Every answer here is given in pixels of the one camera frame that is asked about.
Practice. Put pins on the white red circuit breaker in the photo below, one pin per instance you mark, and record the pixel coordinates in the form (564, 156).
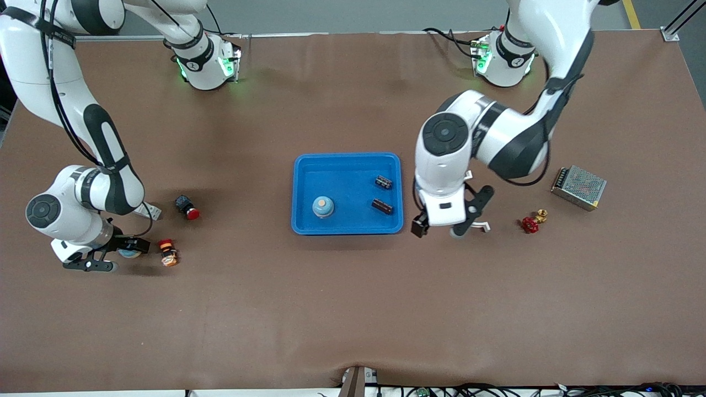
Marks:
(154, 213)

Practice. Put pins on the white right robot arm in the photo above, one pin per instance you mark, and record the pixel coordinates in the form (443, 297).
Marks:
(77, 220)

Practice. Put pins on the red button with orange block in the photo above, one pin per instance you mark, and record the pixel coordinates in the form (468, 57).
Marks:
(167, 253)

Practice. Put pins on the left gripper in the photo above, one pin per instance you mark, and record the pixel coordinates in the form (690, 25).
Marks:
(420, 225)

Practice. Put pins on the dark electrolytic capacitor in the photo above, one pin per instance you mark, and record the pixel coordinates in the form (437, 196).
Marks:
(384, 182)

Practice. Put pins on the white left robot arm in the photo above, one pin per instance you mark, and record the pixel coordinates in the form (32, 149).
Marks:
(447, 165)

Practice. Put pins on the aluminium frame post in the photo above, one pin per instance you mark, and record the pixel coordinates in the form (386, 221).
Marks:
(670, 36)

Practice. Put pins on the red button with black block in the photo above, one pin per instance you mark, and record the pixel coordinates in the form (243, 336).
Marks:
(190, 211)

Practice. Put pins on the metal mesh power supply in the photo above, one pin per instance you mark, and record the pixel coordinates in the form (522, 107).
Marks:
(579, 186)

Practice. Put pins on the white curved plastic clamp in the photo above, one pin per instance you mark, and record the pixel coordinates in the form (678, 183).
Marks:
(484, 225)

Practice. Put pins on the brown electrolytic capacitor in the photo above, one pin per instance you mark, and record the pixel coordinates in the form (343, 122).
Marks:
(382, 207)

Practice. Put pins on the blue service bell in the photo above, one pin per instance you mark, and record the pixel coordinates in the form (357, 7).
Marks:
(130, 255)
(322, 207)

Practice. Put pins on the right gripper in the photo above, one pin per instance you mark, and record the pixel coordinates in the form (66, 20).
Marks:
(122, 243)

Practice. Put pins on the blue plastic tray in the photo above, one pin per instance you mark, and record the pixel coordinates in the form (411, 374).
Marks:
(347, 187)

